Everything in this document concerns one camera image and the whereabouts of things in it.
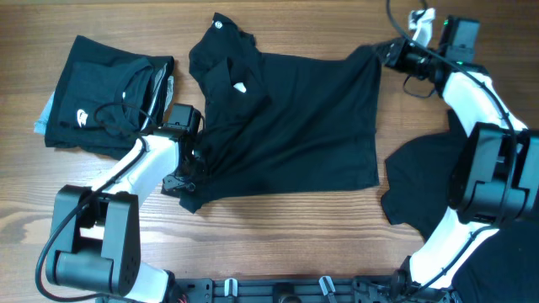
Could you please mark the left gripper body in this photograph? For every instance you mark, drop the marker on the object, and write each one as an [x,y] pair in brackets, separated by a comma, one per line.
[191,171]

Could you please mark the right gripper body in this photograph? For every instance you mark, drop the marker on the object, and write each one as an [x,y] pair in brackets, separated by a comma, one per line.
[396,53]

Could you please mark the black polo shirt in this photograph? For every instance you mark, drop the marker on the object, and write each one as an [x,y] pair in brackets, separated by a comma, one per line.
[278,124]

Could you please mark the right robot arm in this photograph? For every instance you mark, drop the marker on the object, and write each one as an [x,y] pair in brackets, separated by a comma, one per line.
[495,181]

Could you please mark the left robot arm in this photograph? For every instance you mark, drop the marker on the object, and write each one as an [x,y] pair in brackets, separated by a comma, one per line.
[95,242]

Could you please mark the pile of black clothes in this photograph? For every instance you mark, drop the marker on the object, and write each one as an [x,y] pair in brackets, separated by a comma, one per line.
[505,267]

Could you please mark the folded black shirt with logo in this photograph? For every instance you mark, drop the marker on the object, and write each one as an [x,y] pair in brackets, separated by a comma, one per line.
[104,95]

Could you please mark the folded grey garment underneath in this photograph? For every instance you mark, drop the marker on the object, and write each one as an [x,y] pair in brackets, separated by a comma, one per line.
[41,123]

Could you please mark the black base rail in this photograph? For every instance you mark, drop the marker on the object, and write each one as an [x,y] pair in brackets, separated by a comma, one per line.
[360,289]

